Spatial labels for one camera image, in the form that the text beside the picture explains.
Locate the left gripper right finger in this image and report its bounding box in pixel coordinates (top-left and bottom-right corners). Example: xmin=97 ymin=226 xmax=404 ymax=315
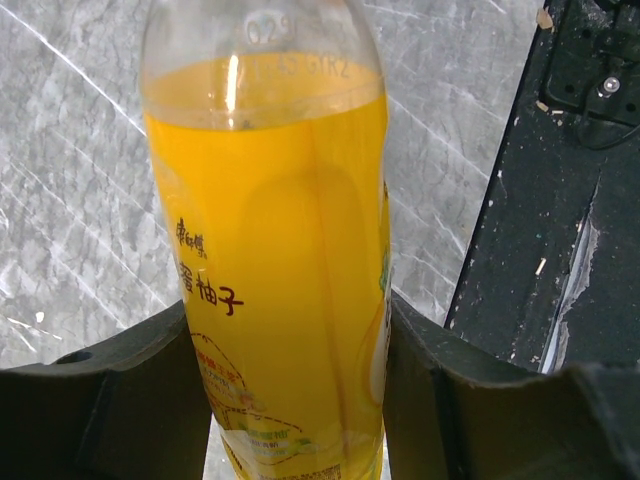
xmin=384 ymin=295 xmax=639 ymax=479

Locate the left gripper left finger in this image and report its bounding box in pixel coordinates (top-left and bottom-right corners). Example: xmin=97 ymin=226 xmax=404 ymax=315
xmin=1 ymin=303 xmax=211 ymax=479

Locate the yellow juice bottle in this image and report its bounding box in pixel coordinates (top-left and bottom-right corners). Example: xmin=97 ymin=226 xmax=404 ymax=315
xmin=139 ymin=1 xmax=391 ymax=479

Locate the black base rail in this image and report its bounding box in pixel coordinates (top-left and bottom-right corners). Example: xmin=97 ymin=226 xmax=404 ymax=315
xmin=446 ymin=1 xmax=639 ymax=373

